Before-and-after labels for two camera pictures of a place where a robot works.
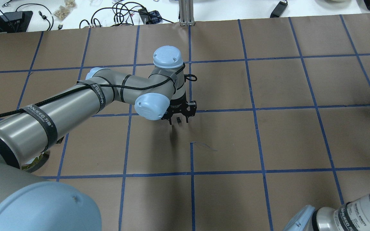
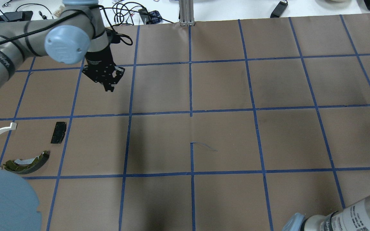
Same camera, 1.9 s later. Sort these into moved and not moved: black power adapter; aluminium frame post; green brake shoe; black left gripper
Moved: black left gripper
Not moved: black power adapter; aluminium frame post; green brake shoe
